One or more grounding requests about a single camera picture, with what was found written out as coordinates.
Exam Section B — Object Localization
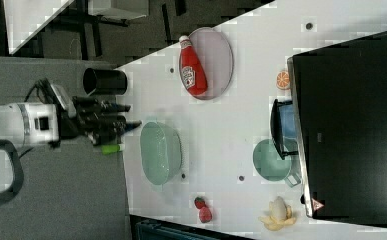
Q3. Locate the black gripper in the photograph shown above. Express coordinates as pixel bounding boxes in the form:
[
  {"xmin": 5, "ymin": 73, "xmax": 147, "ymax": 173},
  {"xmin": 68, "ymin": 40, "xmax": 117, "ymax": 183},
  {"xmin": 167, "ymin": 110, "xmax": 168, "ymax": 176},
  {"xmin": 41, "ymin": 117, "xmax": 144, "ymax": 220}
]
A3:
[{"xmin": 58, "ymin": 97, "xmax": 142, "ymax": 146}]

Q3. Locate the mint green strainer bowl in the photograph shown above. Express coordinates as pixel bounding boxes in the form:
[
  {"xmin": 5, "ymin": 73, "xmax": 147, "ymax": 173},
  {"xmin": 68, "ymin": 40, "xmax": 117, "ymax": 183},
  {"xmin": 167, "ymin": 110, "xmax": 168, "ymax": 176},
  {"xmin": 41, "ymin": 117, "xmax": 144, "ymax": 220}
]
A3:
[{"xmin": 140, "ymin": 121, "xmax": 182, "ymax": 191}]

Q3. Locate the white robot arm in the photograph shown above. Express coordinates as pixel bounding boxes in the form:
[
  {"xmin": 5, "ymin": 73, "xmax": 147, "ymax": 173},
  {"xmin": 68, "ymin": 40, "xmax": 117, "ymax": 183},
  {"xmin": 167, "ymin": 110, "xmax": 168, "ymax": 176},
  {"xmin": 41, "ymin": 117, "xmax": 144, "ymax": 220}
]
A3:
[{"xmin": 0, "ymin": 104, "xmax": 130, "ymax": 240}]

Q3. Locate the green marker pen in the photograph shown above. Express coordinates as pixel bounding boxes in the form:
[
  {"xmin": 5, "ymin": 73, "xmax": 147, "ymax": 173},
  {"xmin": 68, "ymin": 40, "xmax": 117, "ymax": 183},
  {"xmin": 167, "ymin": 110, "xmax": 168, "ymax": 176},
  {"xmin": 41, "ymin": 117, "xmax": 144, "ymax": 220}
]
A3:
[{"xmin": 101, "ymin": 144, "xmax": 125, "ymax": 155}]

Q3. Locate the large black cylinder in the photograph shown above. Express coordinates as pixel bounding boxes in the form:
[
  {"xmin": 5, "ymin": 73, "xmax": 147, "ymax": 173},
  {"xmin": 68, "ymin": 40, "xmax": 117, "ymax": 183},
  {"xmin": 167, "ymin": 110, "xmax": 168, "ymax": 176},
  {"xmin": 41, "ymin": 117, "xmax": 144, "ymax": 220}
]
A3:
[{"xmin": 83, "ymin": 68, "xmax": 128, "ymax": 95}]

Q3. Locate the red ketchup bottle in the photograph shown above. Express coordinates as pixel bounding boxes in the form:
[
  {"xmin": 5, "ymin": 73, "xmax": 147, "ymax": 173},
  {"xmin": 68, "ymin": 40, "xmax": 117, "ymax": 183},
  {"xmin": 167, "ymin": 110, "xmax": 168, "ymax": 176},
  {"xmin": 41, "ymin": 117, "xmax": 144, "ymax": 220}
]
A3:
[{"xmin": 179, "ymin": 35, "xmax": 208, "ymax": 96}]

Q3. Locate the dark teal crate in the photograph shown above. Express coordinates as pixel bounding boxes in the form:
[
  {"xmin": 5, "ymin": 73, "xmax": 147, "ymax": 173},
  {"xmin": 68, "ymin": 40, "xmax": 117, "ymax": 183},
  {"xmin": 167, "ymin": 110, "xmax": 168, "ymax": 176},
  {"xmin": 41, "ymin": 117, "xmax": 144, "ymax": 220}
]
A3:
[{"xmin": 135, "ymin": 221, "xmax": 221, "ymax": 240}]

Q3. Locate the grey round plate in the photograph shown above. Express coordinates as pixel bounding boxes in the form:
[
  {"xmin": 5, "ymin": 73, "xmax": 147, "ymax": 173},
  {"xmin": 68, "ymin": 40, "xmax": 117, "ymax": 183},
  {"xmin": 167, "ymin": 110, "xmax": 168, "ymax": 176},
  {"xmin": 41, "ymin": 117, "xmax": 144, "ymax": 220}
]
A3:
[{"xmin": 179, "ymin": 27, "xmax": 234, "ymax": 100}]

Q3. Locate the upper red strawberry toy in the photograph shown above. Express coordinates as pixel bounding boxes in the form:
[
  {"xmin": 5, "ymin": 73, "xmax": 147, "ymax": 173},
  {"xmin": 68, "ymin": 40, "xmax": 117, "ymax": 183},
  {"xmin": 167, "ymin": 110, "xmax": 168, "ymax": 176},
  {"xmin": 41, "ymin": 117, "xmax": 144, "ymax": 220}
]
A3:
[{"xmin": 194, "ymin": 197, "xmax": 206, "ymax": 209}]

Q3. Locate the red strawberry toy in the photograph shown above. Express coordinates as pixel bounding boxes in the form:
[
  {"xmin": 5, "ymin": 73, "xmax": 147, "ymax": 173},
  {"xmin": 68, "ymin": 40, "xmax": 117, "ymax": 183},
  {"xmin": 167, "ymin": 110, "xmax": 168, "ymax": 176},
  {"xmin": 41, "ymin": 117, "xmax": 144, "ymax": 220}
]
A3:
[
  {"xmin": 199, "ymin": 207, "xmax": 212, "ymax": 223},
  {"xmin": 194, "ymin": 197, "xmax": 206, "ymax": 209}
]

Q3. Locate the lower red strawberry toy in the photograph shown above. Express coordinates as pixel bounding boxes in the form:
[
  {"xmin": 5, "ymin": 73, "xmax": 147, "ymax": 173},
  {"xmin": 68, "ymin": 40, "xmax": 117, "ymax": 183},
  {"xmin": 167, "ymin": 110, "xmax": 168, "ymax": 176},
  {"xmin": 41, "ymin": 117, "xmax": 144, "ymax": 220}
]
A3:
[{"xmin": 199, "ymin": 207, "xmax": 212, "ymax": 223}]

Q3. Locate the white side table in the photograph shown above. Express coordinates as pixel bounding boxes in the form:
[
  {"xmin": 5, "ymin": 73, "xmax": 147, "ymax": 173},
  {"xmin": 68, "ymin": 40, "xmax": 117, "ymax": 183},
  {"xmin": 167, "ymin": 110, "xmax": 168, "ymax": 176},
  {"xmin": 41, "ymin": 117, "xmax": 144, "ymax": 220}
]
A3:
[{"xmin": 2, "ymin": 0, "xmax": 74, "ymax": 55}]

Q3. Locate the teal green cup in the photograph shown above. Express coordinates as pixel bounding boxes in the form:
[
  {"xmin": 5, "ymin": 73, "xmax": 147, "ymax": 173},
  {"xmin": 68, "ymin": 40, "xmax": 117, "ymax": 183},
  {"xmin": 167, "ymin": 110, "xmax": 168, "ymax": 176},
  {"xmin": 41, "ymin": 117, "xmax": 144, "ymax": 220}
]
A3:
[{"xmin": 253, "ymin": 139, "xmax": 302, "ymax": 188}]

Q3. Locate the orange slice toy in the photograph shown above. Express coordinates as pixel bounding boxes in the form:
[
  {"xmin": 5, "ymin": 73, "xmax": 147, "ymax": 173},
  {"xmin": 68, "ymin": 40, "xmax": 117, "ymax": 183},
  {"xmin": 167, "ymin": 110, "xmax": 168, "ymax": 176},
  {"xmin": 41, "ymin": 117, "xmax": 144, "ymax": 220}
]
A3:
[{"xmin": 276, "ymin": 71, "xmax": 290, "ymax": 90}]

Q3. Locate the peeled banana toy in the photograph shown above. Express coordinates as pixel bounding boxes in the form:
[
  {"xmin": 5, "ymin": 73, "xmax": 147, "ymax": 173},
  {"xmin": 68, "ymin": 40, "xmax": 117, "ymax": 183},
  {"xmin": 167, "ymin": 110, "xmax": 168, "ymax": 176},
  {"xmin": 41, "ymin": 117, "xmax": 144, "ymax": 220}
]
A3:
[{"xmin": 258, "ymin": 196, "xmax": 296, "ymax": 231}]

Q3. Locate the black toaster oven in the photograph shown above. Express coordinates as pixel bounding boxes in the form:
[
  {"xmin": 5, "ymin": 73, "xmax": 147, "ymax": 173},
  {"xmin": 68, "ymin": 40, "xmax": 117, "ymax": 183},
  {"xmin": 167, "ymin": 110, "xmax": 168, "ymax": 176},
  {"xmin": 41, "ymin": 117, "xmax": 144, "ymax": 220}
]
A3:
[{"xmin": 288, "ymin": 31, "xmax": 387, "ymax": 227}]

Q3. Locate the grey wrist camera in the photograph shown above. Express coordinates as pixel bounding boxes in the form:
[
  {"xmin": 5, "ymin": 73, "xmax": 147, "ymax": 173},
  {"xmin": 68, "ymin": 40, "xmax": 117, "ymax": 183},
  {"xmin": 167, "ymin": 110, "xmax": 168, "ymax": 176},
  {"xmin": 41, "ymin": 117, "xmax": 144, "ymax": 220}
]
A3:
[{"xmin": 51, "ymin": 84, "xmax": 76, "ymax": 118}]

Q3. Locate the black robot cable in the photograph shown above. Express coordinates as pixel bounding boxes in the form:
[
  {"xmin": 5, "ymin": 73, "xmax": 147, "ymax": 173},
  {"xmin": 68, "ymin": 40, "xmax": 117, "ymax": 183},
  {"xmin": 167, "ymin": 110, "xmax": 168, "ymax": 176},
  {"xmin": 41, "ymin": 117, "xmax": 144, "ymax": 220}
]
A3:
[{"xmin": 23, "ymin": 78, "xmax": 53, "ymax": 104}]

